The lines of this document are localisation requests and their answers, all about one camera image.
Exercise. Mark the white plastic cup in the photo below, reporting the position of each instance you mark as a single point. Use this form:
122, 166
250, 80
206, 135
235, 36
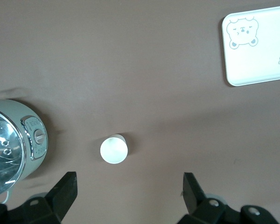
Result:
113, 150

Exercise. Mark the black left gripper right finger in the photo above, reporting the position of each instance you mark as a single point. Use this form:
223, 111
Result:
192, 196

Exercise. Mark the grey pot with glass lid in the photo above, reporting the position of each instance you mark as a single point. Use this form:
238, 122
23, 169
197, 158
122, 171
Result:
33, 112

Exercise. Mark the cream tray with bear print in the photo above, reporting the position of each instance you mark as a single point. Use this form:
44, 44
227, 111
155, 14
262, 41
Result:
259, 58

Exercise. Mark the glass pot lid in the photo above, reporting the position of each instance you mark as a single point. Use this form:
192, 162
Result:
4, 144

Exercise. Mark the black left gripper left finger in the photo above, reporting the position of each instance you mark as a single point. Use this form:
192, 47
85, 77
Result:
65, 193

